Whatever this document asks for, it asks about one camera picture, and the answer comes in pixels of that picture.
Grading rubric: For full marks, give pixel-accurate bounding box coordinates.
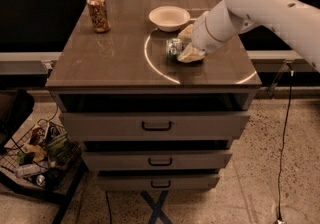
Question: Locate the black wire basket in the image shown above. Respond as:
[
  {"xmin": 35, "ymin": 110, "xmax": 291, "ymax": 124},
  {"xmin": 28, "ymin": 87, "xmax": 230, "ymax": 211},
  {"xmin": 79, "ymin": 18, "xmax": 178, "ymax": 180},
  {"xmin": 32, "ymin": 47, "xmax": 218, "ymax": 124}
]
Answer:
[{"xmin": 0, "ymin": 119, "xmax": 81, "ymax": 189}]

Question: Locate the green snack bag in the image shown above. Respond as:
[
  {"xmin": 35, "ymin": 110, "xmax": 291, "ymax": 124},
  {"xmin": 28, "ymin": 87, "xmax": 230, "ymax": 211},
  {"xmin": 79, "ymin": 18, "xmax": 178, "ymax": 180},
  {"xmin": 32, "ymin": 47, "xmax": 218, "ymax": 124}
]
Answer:
[{"xmin": 46, "ymin": 132, "xmax": 70, "ymax": 166}]

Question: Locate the clear plastic bottle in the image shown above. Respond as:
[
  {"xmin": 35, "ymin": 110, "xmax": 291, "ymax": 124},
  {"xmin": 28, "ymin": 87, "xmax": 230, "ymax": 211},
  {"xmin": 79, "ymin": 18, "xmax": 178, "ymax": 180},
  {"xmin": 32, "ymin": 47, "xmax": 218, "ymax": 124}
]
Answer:
[{"xmin": 15, "ymin": 164, "xmax": 49, "ymax": 178}]

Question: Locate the grey drawer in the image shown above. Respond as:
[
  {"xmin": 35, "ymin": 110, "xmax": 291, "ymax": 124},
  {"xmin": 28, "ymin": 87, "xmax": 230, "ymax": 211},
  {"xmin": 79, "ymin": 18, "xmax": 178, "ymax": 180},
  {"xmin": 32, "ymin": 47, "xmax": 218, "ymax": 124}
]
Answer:
[
  {"xmin": 60, "ymin": 111, "xmax": 249, "ymax": 141},
  {"xmin": 83, "ymin": 150, "xmax": 232, "ymax": 171},
  {"xmin": 96, "ymin": 174, "xmax": 220, "ymax": 191}
]

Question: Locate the green soda can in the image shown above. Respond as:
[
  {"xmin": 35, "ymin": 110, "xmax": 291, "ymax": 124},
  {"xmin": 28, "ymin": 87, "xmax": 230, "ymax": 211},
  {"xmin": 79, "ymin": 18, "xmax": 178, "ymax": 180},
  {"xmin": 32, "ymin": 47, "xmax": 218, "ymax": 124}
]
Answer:
[{"xmin": 166, "ymin": 38, "xmax": 191, "ymax": 63}]

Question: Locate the black floor cable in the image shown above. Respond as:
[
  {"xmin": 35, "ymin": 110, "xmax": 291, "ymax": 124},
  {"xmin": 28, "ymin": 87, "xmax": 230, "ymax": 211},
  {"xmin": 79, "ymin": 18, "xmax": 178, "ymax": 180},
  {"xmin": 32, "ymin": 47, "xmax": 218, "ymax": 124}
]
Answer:
[{"xmin": 275, "ymin": 71, "xmax": 294, "ymax": 224}]

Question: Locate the middle grey drawer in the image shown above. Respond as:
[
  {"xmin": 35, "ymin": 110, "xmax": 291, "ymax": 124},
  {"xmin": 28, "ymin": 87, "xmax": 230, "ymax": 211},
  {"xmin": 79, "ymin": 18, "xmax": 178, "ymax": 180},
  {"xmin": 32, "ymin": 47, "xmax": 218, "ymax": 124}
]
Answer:
[{"xmin": 83, "ymin": 150, "xmax": 232, "ymax": 171}]

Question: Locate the orange brown soda can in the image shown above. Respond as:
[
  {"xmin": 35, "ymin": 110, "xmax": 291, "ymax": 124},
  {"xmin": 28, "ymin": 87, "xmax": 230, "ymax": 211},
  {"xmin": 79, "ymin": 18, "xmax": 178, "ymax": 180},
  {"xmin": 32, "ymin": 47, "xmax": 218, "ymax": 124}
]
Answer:
[{"xmin": 87, "ymin": 0, "xmax": 111, "ymax": 33}]

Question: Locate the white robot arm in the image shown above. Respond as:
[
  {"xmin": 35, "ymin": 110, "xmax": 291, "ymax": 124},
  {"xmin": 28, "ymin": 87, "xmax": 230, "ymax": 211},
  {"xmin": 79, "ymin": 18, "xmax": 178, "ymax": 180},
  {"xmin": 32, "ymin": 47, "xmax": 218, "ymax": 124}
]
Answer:
[{"xmin": 191, "ymin": 0, "xmax": 320, "ymax": 71}]

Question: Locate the white paper bowl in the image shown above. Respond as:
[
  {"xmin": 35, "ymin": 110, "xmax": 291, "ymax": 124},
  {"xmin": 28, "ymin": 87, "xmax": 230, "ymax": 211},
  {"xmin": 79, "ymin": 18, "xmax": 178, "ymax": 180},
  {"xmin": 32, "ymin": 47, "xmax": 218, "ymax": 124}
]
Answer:
[{"xmin": 149, "ymin": 6, "xmax": 190, "ymax": 32}]

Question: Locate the bottom grey drawer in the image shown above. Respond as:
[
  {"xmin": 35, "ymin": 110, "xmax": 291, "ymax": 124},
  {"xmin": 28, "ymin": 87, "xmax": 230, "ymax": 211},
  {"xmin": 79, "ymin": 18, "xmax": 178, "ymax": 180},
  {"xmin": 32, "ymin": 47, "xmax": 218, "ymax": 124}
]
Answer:
[{"xmin": 96, "ymin": 174, "xmax": 220, "ymax": 191}]

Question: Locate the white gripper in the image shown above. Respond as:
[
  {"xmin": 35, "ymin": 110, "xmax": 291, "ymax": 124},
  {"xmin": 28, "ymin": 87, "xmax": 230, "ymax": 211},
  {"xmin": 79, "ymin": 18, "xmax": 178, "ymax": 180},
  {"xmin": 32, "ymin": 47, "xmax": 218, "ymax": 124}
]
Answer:
[{"xmin": 177, "ymin": 11, "xmax": 223, "ymax": 63}]

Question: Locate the top grey drawer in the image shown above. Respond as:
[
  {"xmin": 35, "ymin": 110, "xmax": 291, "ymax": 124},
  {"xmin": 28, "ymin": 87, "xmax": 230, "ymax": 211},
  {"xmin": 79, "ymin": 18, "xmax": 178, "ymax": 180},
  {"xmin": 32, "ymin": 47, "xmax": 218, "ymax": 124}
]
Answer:
[{"xmin": 60, "ymin": 111, "xmax": 249, "ymax": 141}]

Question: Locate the grey drawer cabinet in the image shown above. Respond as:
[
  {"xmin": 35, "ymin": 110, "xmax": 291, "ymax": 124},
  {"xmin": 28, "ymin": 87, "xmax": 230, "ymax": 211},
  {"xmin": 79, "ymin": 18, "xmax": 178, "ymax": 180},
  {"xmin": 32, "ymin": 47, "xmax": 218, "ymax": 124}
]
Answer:
[{"xmin": 47, "ymin": 0, "xmax": 261, "ymax": 177}]

